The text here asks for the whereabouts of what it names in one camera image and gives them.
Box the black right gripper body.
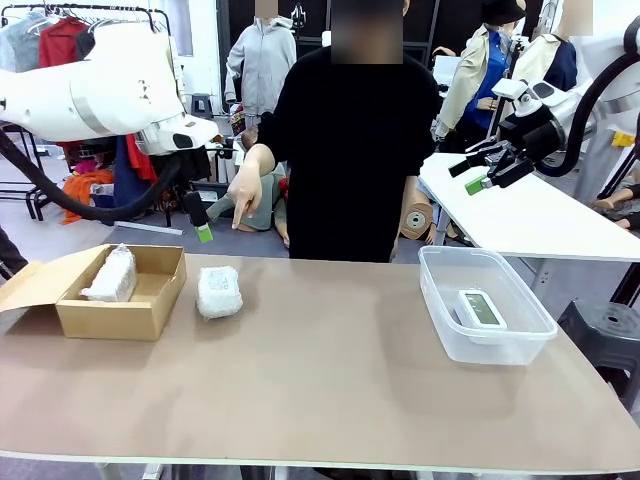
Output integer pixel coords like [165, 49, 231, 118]
[499, 107, 569, 162]

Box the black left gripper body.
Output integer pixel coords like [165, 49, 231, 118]
[180, 147, 212, 195]

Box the bubble-wrapped clock with visible display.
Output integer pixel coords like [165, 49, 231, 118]
[196, 264, 245, 320]

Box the bubble-wrapped clock with hidden display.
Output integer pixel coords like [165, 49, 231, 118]
[79, 243, 139, 303]

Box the unwrapped white digital clock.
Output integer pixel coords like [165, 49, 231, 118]
[453, 288, 509, 332]

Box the person's right forearm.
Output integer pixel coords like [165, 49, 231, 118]
[242, 143, 280, 181]

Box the person's right hand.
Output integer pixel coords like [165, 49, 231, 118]
[227, 169, 265, 231]

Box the white side table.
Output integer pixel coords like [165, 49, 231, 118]
[417, 151, 640, 262]

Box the small dark stool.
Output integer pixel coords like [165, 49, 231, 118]
[189, 93, 215, 121]

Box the floor mannequin in grey clothes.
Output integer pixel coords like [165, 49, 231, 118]
[206, 162, 292, 247]

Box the brown paper roll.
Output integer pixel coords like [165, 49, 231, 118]
[402, 198, 437, 242]

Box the orange cloth pile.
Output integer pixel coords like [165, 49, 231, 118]
[60, 168, 117, 225]

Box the person in black sweater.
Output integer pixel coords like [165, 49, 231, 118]
[254, 0, 441, 264]

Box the brown cardboard box with flap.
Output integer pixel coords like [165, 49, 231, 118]
[0, 243, 189, 343]

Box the clear plastic bin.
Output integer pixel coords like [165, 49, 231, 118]
[417, 244, 559, 366]

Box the red hanging garment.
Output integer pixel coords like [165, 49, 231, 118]
[38, 17, 89, 69]

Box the black plastic stool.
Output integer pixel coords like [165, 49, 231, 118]
[557, 298, 640, 401]

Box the dark clothed bystander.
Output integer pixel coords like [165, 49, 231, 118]
[0, 227, 30, 281]

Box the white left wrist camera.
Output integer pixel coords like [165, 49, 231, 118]
[202, 138, 239, 161]

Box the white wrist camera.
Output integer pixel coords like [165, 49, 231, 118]
[492, 79, 530, 104]
[202, 138, 239, 161]

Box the right arm black hose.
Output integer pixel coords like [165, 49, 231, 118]
[537, 49, 640, 177]

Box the arm black hose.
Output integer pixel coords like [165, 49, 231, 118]
[0, 128, 187, 222]
[537, 49, 640, 177]

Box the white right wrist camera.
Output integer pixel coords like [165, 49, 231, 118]
[492, 79, 530, 104]

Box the left arm black hose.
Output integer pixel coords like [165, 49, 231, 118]
[0, 128, 187, 222]

